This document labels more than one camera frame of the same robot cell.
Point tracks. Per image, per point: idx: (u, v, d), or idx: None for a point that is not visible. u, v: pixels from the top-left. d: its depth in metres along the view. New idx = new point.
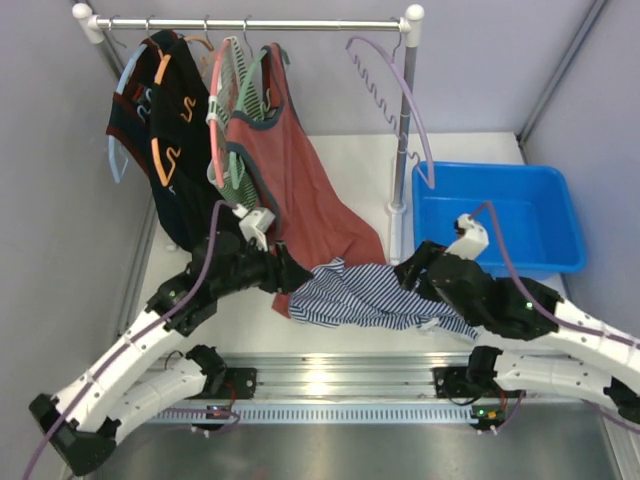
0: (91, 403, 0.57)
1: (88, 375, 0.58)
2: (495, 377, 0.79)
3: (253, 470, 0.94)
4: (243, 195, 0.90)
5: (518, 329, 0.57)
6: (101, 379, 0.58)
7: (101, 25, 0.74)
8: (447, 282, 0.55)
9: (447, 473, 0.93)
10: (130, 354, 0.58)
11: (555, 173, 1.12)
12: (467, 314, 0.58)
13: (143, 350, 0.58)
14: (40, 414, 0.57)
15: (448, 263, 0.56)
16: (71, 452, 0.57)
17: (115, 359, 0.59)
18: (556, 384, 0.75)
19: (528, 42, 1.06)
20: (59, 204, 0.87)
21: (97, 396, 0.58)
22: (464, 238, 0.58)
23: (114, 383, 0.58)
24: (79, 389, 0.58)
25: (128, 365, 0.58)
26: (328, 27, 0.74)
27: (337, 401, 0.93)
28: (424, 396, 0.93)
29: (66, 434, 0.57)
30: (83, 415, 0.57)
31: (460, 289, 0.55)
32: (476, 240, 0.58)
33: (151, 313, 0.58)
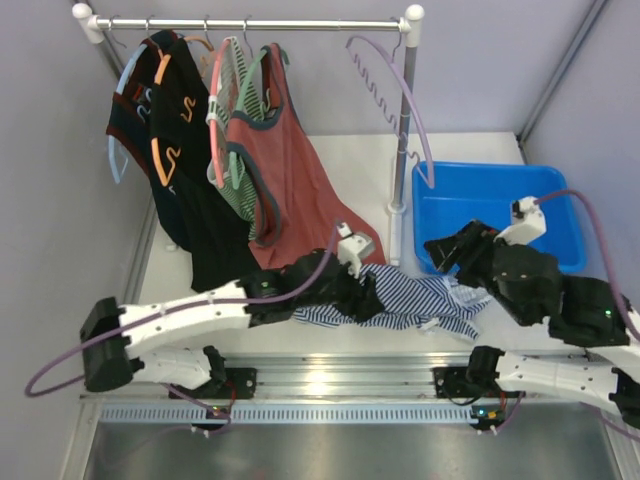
0: (150, 333, 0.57)
1: (161, 309, 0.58)
2: (497, 378, 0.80)
3: (254, 470, 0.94)
4: (242, 194, 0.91)
5: (589, 336, 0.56)
6: (169, 317, 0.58)
7: (101, 25, 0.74)
8: (523, 278, 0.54)
9: (447, 472, 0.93)
10: (205, 312, 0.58)
11: (555, 174, 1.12)
12: (526, 313, 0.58)
13: (216, 316, 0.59)
14: (104, 313, 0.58)
15: (527, 261, 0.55)
16: (106, 368, 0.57)
17: (189, 308, 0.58)
18: (559, 388, 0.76)
19: (528, 42, 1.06)
20: (58, 203, 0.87)
21: (157, 331, 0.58)
22: (526, 222, 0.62)
23: (178, 329, 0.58)
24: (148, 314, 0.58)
25: (196, 321, 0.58)
26: (329, 27, 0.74)
27: (337, 401, 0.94)
28: (424, 396, 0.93)
29: (114, 348, 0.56)
30: (138, 338, 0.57)
31: (532, 286, 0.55)
32: (537, 225, 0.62)
33: (239, 290, 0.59)
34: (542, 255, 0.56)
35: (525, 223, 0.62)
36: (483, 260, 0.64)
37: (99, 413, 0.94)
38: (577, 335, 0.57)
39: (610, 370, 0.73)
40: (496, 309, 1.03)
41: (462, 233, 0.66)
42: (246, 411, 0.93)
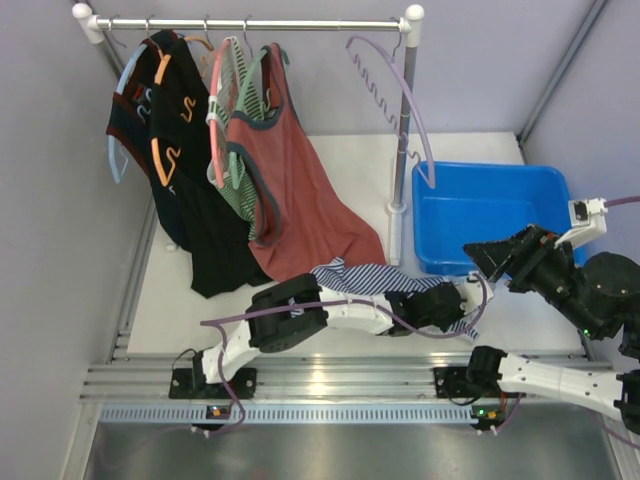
0: (338, 311, 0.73)
1: (349, 298, 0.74)
2: (498, 380, 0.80)
3: (253, 470, 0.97)
4: (242, 194, 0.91)
5: None
6: (351, 306, 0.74)
7: (101, 25, 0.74)
8: (622, 294, 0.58)
9: (447, 473, 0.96)
10: (370, 309, 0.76)
11: (555, 173, 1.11)
12: (605, 328, 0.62)
13: (376, 316, 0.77)
14: (312, 285, 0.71)
15: (626, 275, 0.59)
16: (299, 328, 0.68)
17: (364, 302, 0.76)
18: (563, 392, 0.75)
19: (529, 42, 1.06)
20: (60, 204, 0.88)
21: (341, 313, 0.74)
22: (593, 226, 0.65)
23: (356, 315, 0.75)
24: (337, 298, 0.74)
25: (365, 314, 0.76)
26: (329, 27, 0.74)
27: (337, 401, 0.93)
28: (424, 396, 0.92)
29: (319, 317, 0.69)
30: (331, 312, 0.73)
31: (626, 302, 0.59)
32: (599, 229, 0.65)
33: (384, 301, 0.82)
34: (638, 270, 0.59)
35: (593, 227, 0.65)
36: (540, 267, 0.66)
37: (99, 413, 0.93)
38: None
39: (616, 375, 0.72)
40: (496, 308, 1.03)
41: (519, 239, 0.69)
42: (247, 412, 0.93)
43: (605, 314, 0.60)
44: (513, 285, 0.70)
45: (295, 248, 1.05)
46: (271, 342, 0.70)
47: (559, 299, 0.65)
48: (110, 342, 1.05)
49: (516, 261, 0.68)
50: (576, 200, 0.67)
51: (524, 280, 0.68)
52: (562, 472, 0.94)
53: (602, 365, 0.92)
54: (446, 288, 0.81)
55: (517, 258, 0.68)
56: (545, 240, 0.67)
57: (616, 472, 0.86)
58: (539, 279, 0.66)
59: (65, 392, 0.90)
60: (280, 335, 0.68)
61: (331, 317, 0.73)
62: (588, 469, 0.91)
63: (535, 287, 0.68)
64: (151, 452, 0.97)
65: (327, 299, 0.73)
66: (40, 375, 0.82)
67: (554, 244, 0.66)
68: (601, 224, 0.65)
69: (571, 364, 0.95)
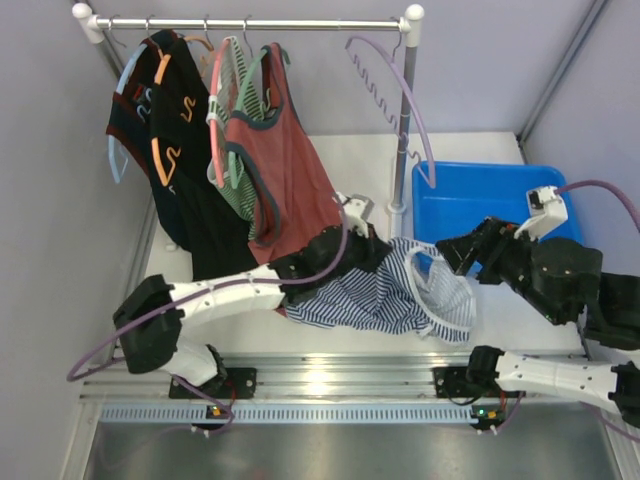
0: (201, 306, 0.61)
1: (210, 285, 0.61)
2: (496, 378, 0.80)
3: (253, 470, 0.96)
4: (242, 194, 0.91)
5: (632, 336, 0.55)
6: (217, 293, 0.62)
7: (101, 25, 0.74)
8: (566, 273, 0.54)
9: (447, 473, 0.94)
10: (247, 289, 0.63)
11: (555, 174, 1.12)
12: (565, 311, 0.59)
13: (257, 293, 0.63)
14: (153, 288, 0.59)
15: (570, 256, 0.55)
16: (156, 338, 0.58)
17: (232, 285, 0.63)
18: (560, 387, 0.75)
19: (528, 42, 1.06)
20: (59, 203, 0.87)
21: (207, 304, 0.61)
22: (548, 213, 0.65)
23: (227, 301, 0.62)
24: (195, 290, 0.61)
25: (240, 296, 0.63)
26: (329, 27, 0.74)
27: (337, 401, 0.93)
28: (424, 396, 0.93)
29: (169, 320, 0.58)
30: (191, 309, 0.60)
31: (573, 283, 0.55)
32: (554, 214, 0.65)
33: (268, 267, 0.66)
34: (583, 250, 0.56)
35: (547, 214, 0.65)
36: (505, 257, 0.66)
37: (99, 413, 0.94)
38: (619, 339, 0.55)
39: (610, 368, 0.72)
40: (496, 308, 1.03)
41: (478, 232, 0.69)
42: (246, 411, 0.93)
43: (557, 298, 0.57)
44: (482, 276, 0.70)
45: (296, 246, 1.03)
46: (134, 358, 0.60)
47: (520, 287, 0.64)
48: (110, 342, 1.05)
49: (480, 251, 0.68)
50: (531, 193, 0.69)
51: (490, 271, 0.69)
52: (563, 471, 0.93)
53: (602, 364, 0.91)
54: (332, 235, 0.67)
55: (480, 249, 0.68)
56: (505, 230, 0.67)
57: (615, 472, 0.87)
58: (503, 270, 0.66)
59: (65, 392, 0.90)
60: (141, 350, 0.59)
61: (195, 312, 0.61)
62: (589, 469, 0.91)
63: (503, 278, 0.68)
64: (150, 452, 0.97)
65: (182, 295, 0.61)
66: (40, 376, 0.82)
67: (514, 234, 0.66)
68: (556, 212, 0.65)
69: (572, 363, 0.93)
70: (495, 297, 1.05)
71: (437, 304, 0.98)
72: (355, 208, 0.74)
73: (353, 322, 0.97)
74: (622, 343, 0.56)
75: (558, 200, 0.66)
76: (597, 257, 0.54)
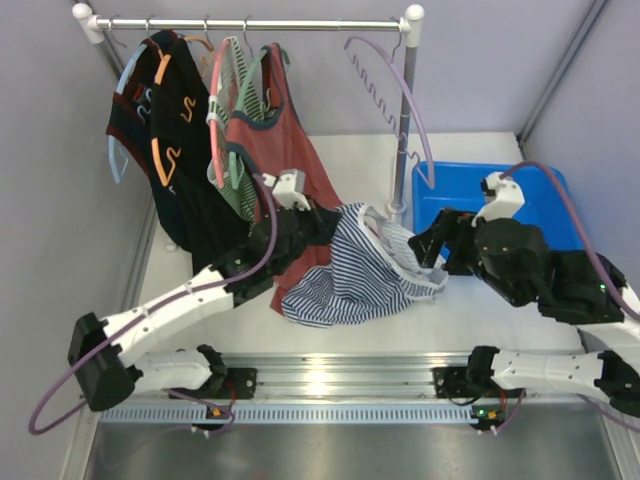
0: (139, 335, 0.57)
1: (144, 311, 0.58)
2: (492, 375, 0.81)
3: (253, 470, 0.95)
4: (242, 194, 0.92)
5: (582, 310, 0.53)
6: (154, 316, 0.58)
7: (101, 25, 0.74)
8: (503, 251, 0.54)
9: (447, 473, 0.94)
10: (187, 301, 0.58)
11: (554, 173, 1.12)
12: (519, 291, 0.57)
13: (200, 302, 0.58)
14: (86, 331, 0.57)
15: (510, 233, 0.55)
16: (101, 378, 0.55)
17: (171, 302, 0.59)
18: (551, 380, 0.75)
19: (528, 42, 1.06)
20: (59, 204, 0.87)
21: (145, 331, 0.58)
22: (498, 198, 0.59)
23: (167, 322, 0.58)
24: (131, 320, 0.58)
25: (182, 311, 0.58)
26: (329, 27, 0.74)
27: (337, 401, 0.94)
28: (423, 396, 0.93)
29: (106, 358, 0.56)
30: (128, 343, 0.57)
31: (516, 261, 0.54)
32: (503, 199, 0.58)
33: (214, 272, 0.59)
34: (522, 227, 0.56)
35: (495, 200, 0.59)
36: (465, 246, 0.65)
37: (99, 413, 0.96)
38: (571, 310, 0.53)
39: (596, 355, 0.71)
40: (497, 308, 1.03)
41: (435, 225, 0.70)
42: (247, 411, 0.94)
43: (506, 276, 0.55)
44: (448, 267, 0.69)
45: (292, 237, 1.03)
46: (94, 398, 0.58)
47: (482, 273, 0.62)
48: None
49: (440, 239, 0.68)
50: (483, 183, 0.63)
51: (455, 260, 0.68)
52: (564, 471, 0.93)
53: None
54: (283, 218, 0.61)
55: (442, 237, 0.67)
56: (462, 218, 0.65)
57: (616, 472, 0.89)
58: (466, 258, 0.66)
59: (64, 393, 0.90)
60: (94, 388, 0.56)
61: (135, 344, 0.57)
62: (589, 468, 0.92)
63: (470, 268, 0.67)
64: (150, 452, 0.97)
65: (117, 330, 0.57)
66: (39, 377, 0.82)
67: (471, 222, 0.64)
68: (505, 194, 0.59)
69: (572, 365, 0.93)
70: (495, 298, 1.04)
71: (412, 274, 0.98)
72: (287, 184, 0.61)
73: (344, 317, 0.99)
74: (576, 316, 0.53)
75: (508, 184, 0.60)
76: (539, 238, 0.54)
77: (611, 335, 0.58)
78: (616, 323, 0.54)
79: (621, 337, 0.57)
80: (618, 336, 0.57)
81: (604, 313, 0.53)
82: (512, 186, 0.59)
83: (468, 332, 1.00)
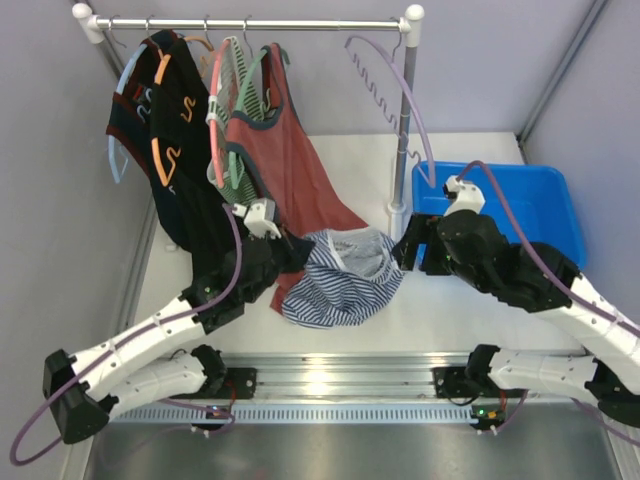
0: (106, 371, 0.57)
1: (111, 347, 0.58)
2: (489, 374, 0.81)
3: (253, 470, 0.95)
4: (243, 193, 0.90)
5: (528, 295, 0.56)
6: (122, 351, 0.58)
7: (101, 25, 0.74)
8: (452, 235, 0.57)
9: (447, 472, 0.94)
10: (155, 335, 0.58)
11: (554, 173, 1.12)
12: (480, 278, 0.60)
13: (168, 334, 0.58)
14: (53, 368, 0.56)
15: (462, 221, 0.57)
16: (70, 416, 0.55)
17: (139, 335, 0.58)
18: (545, 381, 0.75)
19: (528, 42, 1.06)
20: (59, 205, 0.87)
21: (113, 367, 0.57)
22: (457, 200, 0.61)
23: (134, 357, 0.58)
24: (98, 356, 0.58)
25: (150, 345, 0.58)
26: (329, 27, 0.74)
27: (337, 401, 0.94)
28: (424, 396, 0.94)
29: (74, 396, 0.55)
30: (95, 379, 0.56)
31: (469, 244, 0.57)
32: (464, 200, 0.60)
33: (184, 302, 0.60)
34: (477, 216, 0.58)
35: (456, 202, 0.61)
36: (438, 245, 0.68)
37: None
38: (515, 294, 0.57)
39: (591, 358, 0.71)
40: (498, 308, 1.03)
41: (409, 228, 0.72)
42: (248, 410, 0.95)
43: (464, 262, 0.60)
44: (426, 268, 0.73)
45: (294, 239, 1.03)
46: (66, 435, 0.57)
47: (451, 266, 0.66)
48: None
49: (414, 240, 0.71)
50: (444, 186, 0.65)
51: (431, 259, 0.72)
52: (564, 471, 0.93)
53: None
54: (252, 245, 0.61)
55: (415, 239, 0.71)
56: (430, 220, 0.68)
57: (616, 472, 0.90)
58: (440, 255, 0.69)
59: None
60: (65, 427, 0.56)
61: (103, 380, 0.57)
62: (589, 469, 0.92)
63: (445, 266, 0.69)
64: (150, 452, 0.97)
65: (85, 366, 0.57)
66: (39, 377, 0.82)
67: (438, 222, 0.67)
68: (465, 195, 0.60)
69: None
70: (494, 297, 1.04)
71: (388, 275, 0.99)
72: (256, 213, 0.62)
73: (344, 321, 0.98)
74: (522, 300, 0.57)
75: (468, 187, 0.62)
76: (488, 222, 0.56)
77: (569, 325, 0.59)
78: (560, 310, 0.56)
79: (578, 328, 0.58)
80: (574, 327, 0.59)
81: (547, 299, 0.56)
82: (472, 189, 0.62)
83: (469, 332, 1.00)
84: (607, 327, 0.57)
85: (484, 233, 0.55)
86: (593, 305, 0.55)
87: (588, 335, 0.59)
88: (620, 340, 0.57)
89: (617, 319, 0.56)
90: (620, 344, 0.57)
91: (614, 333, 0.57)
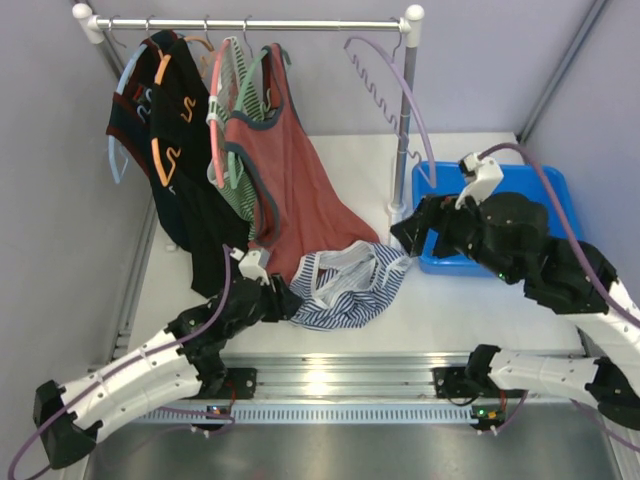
0: (93, 400, 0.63)
1: (99, 378, 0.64)
2: (489, 374, 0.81)
3: (253, 470, 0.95)
4: (243, 194, 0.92)
5: (566, 296, 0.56)
6: (108, 383, 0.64)
7: (101, 26, 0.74)
8: (507, 224, 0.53)
9: (447, 473, 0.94)
10: (141, 366, 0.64)
11: (555, 173, 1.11)
12: (515, 268, 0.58)
13: (153, 365, 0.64)
14: (44, 398, 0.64)
15: (516, 207, 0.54)
16: (59, 443, 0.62)
17: (125, 367, 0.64)
18: (544, 382, 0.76)
19: (528, 42, 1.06)
20: (60, 204, 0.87)
21: (100, 397, 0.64)
22: (478, 179, 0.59)
23: (119, 388, 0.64)
24: (87, 386, 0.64)
25: (135, 375, 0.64)
26: (330, 28, 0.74)
27: (337, 401, 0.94)
28: (424, 397, 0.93)
29: (63, 425, 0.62)
30: (83, 409, 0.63)
31: (516, 236, 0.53)
32: (486, 176, 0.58)
33: (168, 335, 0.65)
34: (531, 204, 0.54)
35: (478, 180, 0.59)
36: (452, 229, 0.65)
37: None
38: (555, 296, 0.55)
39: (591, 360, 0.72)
40: (498, 308, 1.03)
41: (420, 211, 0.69)
42: (249, 410, 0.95)
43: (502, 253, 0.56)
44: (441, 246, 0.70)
45: (295, 248, 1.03)
46: (57, 459, 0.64)
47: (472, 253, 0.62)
48: (110, 341, 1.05)
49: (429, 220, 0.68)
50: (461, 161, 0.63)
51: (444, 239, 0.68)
52: (563, 471, 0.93)
53: None
54: (241, 284, 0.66)
55: (429, 221, 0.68)
56: (445, 203, 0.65)
57: (615, 471, 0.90)
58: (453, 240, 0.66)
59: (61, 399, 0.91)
60: (56, 453, 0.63)
61: (92, 408, 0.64)
62: (589, 469, 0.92)
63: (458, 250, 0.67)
64: (150, 452, 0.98)
65: (73, 397, 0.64)
66: (39, 378, 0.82)
67: (454, 205, 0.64)
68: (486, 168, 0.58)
69: None
70: (494, 296, 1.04)
71: (384, 282, 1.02)
72: (252, 257, 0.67)
73: (346, 324, 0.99)
74: (558, 301, 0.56)
75: (485, 162, 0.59)
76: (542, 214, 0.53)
77: (597, 328, 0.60)
78: (595, 314, 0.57)
79: (607, 333, 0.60)
80: (602, 331, 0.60)
81: (584, 302, 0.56)
82: (490, 162, 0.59)
83: (468, 332, 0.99)
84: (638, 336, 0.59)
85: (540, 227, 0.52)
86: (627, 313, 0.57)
87: (614, 342, 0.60)
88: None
89: None
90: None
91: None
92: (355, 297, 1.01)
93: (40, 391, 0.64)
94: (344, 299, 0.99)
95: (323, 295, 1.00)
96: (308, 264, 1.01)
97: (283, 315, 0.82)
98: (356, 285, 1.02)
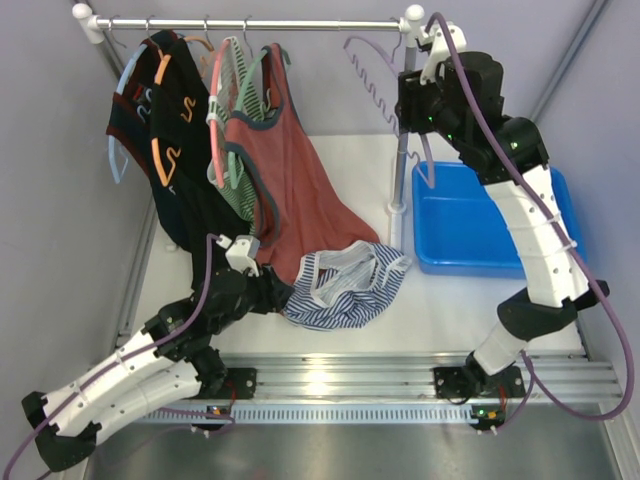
0: (75, 410, 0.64)
1: (75, 389, 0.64)
2: (473, 352, 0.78)
3: (253, 470, 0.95)
4: (242, 194, 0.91)
5: (486, 157, 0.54)
6: (86, 392, 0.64)
7: (101, 26, 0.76)
8: (452, 69, 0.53)
9: (447, 473, 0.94)
10: (119, 371, 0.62)
11: (555, 173, 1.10)
12: (457, 127, 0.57)
13: (131, 370, 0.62)
14: (29, 408, 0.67)
15: (476, 61, 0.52)
16: (49, 452, 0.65)
17: (103, 374, 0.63)
18: (497, 335, 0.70)
19: (526, 42, 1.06)
20: (60, 204, 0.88)
21: (80, 406, 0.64)
22: (432, 53, 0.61)
23: (96, 397, 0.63)
24: (68, 396, 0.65)
25: (113, 382, 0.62)
26: (329, 28, 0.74)
27: (337, 401, 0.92)
28: (424, 397, 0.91)
29: (48, 436, 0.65)
30: (63, 421, 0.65)
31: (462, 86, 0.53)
32: (436, 49, 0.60)
33: (146, 336, 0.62)
34: (491, 62, 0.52)
35: (432, 56, 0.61)
36: (421, 98, 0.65)
37: None
38: (475, 151, 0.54)
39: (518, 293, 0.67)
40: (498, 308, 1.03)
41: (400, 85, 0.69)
42: (239, 412, 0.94)
43: (450, 105, 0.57)
44: (415, 128, 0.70)
45: (295, 248, 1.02)
46: (59, 464, 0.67)
47: (433, 123, 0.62)
48: (110, 342, 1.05)
49: (404, 105, 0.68)
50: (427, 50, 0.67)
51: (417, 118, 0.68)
52: (563, 471, 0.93)
53: (603, 365, 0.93)
54: (223, 278, 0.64)
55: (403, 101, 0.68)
56: (411, 80, 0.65)
57: (616, 472, 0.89)
58: (422, 110, 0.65)
59: None
60: (52, 460, 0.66)
61: (72, 419, 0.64)
62: (589, 470, 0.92)
63: (426, 122, 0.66)
64: (150, 452, 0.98)
65: (54, 407, 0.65)
66: (40, 377, 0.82)
67: (419, 82, 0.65)
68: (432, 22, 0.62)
69: (572, 363, 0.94)
70: (493, 296, 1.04)
71: (383, 282, 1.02)
72: (241, 248, 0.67)
73: (347, 323, 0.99)
74: (479, 159, 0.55)
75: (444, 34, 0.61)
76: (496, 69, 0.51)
77: (507, 207, 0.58)
78: (506, 186, 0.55)
79: (513, 214, 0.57)
80: (507, 208, 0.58)
81: (500, 169, 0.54)
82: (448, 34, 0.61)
83: (467, 331, 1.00)
84: (541, 223, 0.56)
85: (485, 76, 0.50)
86: (537, 197, 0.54)
87: (518, 225, 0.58)
88: (545, 238, 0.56)
89: (551, 219, 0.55)
90: (544, 242, 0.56)
91: (543, 230, 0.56)
92: (355, 297, 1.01)
93: (27, 402, 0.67)
94: (344, 299, 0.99)
95: (323, 294, 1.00)
96: (309, 263, 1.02)
97: (271, 305, 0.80)
98: (356, 285, 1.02)
